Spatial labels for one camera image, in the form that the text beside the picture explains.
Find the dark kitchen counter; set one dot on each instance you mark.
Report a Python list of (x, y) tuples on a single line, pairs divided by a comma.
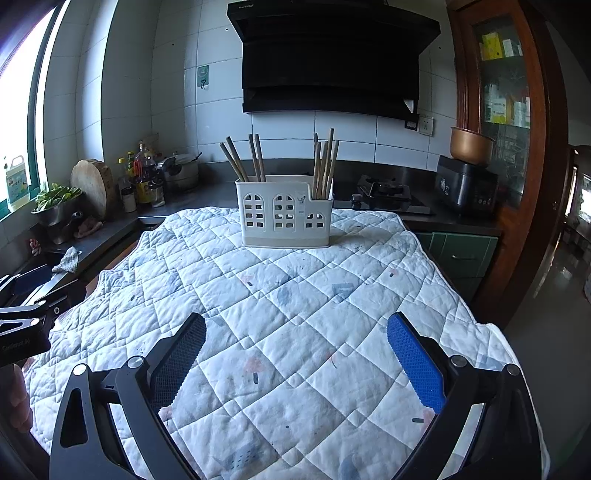
[(207, 196)]

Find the wooden chopstick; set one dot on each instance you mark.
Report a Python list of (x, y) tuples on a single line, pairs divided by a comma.
[(255, 157), (330, 138), (318, 153), (232, 161), (315, 138), (261, 159), (238, 157), (335, 152), (324, 157)]

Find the steel bowl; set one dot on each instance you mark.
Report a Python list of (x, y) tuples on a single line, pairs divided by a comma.
[(55, 217)]

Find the person's left hand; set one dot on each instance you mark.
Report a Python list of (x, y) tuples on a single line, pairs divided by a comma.
[(21, 399)]

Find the white plastic utensil holder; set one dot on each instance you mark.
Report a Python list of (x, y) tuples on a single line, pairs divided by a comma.
[(268, 187)]

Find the green leafy vegetables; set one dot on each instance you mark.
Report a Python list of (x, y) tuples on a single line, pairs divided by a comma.
[(57, 194)]

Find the black range hood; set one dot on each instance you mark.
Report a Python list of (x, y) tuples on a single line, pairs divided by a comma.
[(323, 60)]

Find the green wall hook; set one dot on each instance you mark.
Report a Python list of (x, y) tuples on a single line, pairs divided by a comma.
[(203, 76)]

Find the copper inner pot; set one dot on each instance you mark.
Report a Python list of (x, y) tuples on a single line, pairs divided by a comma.
[(471, 145)]

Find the white wall socket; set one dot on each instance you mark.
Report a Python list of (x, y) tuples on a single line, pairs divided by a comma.
[(425, 125)]

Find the white quilted cloth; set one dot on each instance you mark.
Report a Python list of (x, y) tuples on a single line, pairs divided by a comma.
[(286, 300)]

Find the black rice cooker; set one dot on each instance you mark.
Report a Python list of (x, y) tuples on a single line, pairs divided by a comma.
[(466, 187)]

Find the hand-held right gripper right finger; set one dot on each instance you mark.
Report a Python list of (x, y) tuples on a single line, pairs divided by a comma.
[(415, 364)]

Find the yellow box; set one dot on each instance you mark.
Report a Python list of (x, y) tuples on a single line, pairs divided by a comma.
[(491, 46)]

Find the cooking oil bottle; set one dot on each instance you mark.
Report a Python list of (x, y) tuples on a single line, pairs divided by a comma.
[(145, 179)]

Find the pink rag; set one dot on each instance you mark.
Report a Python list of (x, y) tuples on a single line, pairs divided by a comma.
[(87, 228)]

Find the round wooden chopping board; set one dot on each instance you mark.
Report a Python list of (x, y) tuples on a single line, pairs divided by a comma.
[(90, 184)]

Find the grey dishcloth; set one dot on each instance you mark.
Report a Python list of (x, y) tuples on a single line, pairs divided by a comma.
[(67, 261)]

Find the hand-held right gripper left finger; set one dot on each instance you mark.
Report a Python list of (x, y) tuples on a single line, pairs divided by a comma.
[(178, 364)]

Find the white cup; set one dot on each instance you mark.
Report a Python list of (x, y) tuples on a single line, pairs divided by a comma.
[(128, 200)]

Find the green lower cabinet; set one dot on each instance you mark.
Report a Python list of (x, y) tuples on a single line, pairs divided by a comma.
[(461, 254)]

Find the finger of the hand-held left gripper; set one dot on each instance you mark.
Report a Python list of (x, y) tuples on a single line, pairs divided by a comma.
[(57, 308), (32, 280)]

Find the wooden glass-door cabinet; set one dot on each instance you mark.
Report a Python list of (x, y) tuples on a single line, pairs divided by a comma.
[(538, 138)]

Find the black gas stove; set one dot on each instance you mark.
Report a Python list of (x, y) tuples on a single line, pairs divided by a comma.
[(383, 194)]

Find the small glass jar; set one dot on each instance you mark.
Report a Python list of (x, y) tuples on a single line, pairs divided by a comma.
[(158, 194)]

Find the kitchen window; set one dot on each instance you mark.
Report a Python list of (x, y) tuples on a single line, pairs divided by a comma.
[(18, 92)]

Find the yellow-capped bottle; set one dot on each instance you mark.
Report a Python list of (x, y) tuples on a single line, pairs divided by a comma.
[(121, 174)]

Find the white detergent jug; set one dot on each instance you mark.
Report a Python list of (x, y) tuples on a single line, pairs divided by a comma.
[(16, 182)]

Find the black plug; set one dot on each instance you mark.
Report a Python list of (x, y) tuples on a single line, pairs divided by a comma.
[(411, 123)]

